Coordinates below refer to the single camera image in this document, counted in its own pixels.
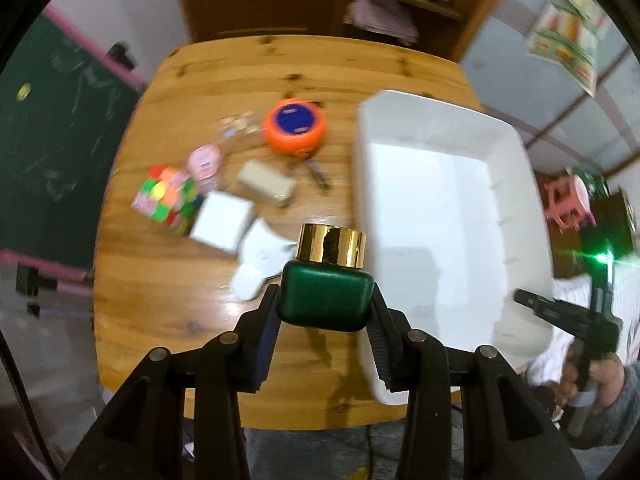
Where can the green chalkboard with pink frame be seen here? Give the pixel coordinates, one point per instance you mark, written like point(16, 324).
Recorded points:
point(64, 110)

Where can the white plastic storage bin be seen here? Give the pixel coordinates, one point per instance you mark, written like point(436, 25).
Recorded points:
point(453, 218)

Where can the person's right hand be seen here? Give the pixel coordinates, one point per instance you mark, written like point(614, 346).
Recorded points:
point(608, 374)

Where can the pink plastic stool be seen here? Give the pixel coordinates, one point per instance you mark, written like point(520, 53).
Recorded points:
point(568, 204)

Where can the stack of pink papers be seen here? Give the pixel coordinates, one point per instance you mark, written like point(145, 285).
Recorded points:
point(382, 17)

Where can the beige rectangular eraser block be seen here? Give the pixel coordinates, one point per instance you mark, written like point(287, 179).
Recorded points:
point(267, 183)

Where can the white square box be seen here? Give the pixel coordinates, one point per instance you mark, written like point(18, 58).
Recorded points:
point(222, 221)

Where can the colourful Rubik's cube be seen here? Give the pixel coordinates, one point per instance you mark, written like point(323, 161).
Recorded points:
point(169, 197)

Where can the colourful wall poster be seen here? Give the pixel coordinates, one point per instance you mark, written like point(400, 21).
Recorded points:
point(568, 34)

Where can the orange round tape measure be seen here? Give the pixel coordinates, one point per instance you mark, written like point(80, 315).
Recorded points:
point(295, 128)

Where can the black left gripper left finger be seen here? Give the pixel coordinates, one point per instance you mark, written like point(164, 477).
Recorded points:
point(139, 433)

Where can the round wooden table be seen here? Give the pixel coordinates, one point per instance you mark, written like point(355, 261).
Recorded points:
point(153, 288)

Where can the clear small plastic packet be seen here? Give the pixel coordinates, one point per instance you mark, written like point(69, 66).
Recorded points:
point(240, 131)

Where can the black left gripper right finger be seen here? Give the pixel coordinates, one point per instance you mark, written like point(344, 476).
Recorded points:
point(506, 432)

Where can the green bottle with gold cap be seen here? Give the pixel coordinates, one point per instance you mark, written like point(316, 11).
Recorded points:
point(324, 286)

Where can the pink correction tape dispenser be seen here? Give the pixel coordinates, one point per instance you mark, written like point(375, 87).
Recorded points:
point(203, 165)

